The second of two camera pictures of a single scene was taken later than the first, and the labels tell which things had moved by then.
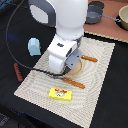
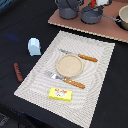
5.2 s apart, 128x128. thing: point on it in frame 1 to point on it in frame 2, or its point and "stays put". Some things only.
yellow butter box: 65,95 stays put
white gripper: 63,54 to 102,2
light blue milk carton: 34,46 stays put
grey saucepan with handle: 94,13 stays put
